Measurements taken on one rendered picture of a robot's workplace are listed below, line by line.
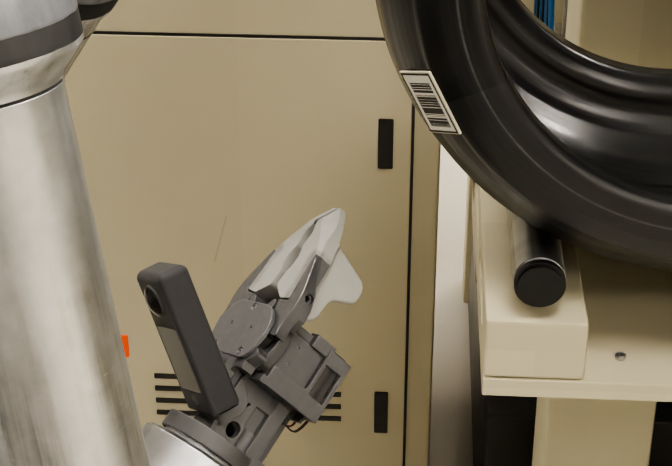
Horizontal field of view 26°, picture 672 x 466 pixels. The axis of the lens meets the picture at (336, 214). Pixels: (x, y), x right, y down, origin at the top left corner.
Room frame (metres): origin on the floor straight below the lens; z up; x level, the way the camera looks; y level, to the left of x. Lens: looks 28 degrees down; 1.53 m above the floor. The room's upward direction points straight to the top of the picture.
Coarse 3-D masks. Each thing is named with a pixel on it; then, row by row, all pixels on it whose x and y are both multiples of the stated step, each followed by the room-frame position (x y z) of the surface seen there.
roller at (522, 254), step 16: (512, 224) 1.15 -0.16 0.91; (528, 224) 1.13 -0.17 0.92; (512, 240) 1.13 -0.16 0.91; (528, 240) 1.11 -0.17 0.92; (544, 240) 1.10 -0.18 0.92; (512, 256) 1.10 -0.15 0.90; (528, 256) 1.08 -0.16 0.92; (544, 256) 1.07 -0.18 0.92; (560, 256) 1.09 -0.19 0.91; (512, 272) 1.09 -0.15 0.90; (528, 272) 1.06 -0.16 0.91; (544, 272) 1.06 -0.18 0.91; (560, 272) 1.06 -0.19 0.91; (528, 288) 1.06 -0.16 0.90; (544, 288) 1.06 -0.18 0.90; (560, 288) 1.06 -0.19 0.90; (528, 304) 1.06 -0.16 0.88; (544, 304) 1.06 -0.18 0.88
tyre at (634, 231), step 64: (384, 0) 1.11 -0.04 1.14; (448, 0) 1.07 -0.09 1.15; (512, 0) 1.34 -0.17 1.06; (448, 64) 1.07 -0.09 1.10; (512, 64) 1.33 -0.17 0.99; (576, 64) 1.33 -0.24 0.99; (512, 128) 1.06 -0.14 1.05; (576, 128) 1.30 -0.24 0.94; (640, 128) 1.32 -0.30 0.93; (512, 192) 1.08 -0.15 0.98; (576, 192) 1.06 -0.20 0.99; (640, 192) 1.06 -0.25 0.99; (640, 256) 1.07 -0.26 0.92
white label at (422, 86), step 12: (408, 72) 1.09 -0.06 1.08; (420, 72) 1.08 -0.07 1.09; (408, 84) 1.10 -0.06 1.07; (420, 84) 1.09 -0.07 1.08; (432, 84) 1.07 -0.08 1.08; (420, 96) 1.09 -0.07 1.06; (432, 96) 1.08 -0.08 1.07; (420, 108) 1.10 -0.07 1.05; (432, 108) 1.09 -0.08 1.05; (444, 108) 1.07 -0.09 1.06; (432, 120) 1.09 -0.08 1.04; (444, 120) 1.08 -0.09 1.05; (444, 132) 1.08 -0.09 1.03; (456, 132) 1.07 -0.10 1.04
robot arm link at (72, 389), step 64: (0, 0) 0.66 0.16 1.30; (64, 0) 0.69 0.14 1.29; (0, 64) 0.65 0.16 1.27; (64, 64) 0.69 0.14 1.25; (0, 128) 0.66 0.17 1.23; (64, 128) 0.69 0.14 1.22; (0, 192) 0.65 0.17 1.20; (64, 192) 0.67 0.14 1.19; (0, 256) 0.65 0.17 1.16; (64, 256) 0.66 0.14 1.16; (0, 320) 0.64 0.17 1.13; (64, 320) 0.65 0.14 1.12; (0, 384) 0.64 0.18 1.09; (64, 384) 0.64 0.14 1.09; (128, 384) 0.67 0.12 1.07; (0, 448) 0.64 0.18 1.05; (64, 448) 0.63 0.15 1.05; (128, 448) 0.65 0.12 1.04
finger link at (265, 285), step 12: (300, 228) 1.00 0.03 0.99; (312, 228) 0.99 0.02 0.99; (288, 240) 1.00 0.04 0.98; (300, 240) 0.98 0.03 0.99; (276, 252) 0.99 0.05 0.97; (288, 252) 0.98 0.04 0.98; (276, 264) 0.98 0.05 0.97; (288, 264) 0.98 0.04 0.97; (264, 276) 0.97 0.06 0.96; (276, 276) 0.96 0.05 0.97; (252, 288) 0.97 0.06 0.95; (264, 288) 0.96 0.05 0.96; (276, 288) 0.96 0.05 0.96
